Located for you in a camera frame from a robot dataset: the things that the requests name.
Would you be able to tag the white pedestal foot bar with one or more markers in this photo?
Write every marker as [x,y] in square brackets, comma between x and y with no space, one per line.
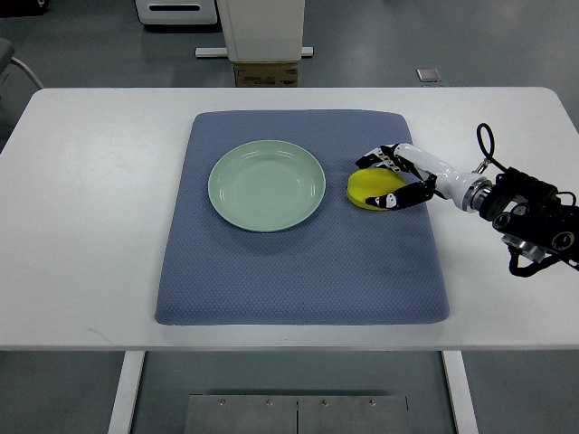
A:
[221,52]

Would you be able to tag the yellow starfruit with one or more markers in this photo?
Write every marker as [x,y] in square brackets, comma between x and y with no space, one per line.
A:
[372,182]

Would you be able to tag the white pedestal column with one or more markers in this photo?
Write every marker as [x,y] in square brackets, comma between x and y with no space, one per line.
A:
[262,30]

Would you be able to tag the grey floor socket plate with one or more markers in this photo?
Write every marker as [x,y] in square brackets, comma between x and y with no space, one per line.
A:
[429,75]

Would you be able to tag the metal base plate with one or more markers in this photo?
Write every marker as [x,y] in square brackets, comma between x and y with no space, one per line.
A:
[297,414]

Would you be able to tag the grey chair at left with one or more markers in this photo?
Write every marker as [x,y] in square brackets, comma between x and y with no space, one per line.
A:
[8,58]

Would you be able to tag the brown cardboard box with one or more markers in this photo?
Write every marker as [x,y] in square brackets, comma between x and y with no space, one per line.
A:
[266,75]

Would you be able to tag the white table frame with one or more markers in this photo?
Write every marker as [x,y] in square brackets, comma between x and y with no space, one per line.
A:
[455,372]

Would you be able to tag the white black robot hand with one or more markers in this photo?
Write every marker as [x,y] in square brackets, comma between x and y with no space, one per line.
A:
[434,177]

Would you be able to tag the white machine with slot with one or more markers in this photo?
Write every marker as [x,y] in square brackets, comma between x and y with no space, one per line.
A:
[183,12]

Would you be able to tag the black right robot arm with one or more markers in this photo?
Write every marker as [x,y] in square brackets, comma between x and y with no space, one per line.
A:
[538,229]

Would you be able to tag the pale green plate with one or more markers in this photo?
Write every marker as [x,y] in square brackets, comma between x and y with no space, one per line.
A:
[266,186]

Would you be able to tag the blue quilted mat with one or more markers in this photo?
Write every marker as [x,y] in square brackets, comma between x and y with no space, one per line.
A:
[342,266]

